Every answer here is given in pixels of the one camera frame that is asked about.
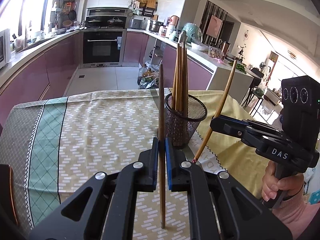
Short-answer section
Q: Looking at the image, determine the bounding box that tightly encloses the wooden chopstick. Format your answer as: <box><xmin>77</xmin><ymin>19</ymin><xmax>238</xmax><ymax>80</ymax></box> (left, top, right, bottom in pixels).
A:
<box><xmin>158</xmin><ymin>64</ymin><xmax>166</xmax><ymax>229</ymax></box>
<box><xmin>192</xmin><ymin>60</ymin><xmax>238</xmax><ymax>164</ymax></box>

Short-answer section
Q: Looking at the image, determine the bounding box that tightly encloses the pink sleeve right forearm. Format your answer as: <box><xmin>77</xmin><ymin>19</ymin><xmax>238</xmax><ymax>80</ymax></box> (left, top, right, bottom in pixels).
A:
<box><xmin>272</xmin><ymin>189</ymin><xmax>319</xmax><ymax>239</ymax></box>

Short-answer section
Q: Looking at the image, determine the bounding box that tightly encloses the right hand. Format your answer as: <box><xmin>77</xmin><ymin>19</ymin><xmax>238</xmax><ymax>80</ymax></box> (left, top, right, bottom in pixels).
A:
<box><xmin>261</xmin><ymin>160</ymin><xmax>304</xmax><ymax>202</ymax></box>

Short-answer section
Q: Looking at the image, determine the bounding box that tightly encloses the black mesh utensil holder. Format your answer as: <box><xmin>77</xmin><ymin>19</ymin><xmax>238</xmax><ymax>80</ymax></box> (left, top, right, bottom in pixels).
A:
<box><xmin>165</xmin><ymin>93</ymin><xmax>207</xmax><ymax>150</ymax></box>

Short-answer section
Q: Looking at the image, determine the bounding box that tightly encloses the wooden chopsticks bundle in holder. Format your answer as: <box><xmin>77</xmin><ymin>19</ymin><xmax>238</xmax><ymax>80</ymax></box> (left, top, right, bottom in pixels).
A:
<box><xmin>171</xmin><ymin>42</ymin><xmax>189</xmax><ymax>117</ymax></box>

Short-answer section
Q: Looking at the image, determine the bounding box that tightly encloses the patterned tablecloth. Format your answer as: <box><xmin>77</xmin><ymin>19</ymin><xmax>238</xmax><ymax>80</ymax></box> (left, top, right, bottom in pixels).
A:
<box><xmin>1</xmin><ymin>89</ymin><xmax>190</xmax><ymax>239</ymax></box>

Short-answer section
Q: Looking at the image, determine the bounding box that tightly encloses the bag of green vegetables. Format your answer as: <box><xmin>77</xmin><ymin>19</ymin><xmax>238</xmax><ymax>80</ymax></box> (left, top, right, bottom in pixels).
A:
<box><xmin>139</xmin><ymin>75</ymin><xmax>159</xmax><ymax>89</ymax></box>

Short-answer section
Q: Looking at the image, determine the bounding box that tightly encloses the teal air fryer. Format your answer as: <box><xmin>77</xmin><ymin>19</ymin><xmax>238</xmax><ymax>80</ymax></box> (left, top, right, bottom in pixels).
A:
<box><xmin>182</xmin><ymin>23</ymin><xmax>202</xmax><ymax>44</ymax></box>

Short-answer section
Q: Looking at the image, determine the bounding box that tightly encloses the steel stock pot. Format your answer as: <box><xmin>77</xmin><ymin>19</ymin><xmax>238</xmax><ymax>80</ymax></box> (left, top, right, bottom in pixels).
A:
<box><xmin>149</xmin><ymin>20</ymin><xmax>163</xmax><ymax>33</ymax></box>

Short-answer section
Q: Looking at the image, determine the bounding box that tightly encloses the black built-in oven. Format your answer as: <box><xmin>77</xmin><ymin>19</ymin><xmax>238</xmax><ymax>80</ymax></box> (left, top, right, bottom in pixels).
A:
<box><xmin>82</xmin><ymin>30</ymin><xmax>126</xmax><ymax>67</ymax></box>

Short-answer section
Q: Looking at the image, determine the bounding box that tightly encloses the white microwave oven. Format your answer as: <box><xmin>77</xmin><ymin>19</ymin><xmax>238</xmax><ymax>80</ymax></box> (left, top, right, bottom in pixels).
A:
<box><xmin>0</xmin><ymin>29</ymin><xmax>11</xmax><ymax>69</ymax></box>

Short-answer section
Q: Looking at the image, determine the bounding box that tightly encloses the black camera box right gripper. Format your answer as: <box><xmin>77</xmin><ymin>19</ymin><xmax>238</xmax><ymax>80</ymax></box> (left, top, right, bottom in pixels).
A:
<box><xmin>281</xmin><ymin>75</ymin><xmax>319</xmax><ymax>144</ymax></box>

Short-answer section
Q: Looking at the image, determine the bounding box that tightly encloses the black wall spice rack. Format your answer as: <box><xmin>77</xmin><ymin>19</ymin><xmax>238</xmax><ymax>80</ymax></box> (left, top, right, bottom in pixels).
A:
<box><xmin>128</xmin><ymin>0</ymin><xmax>158</xmax><ymax>18</ymax></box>

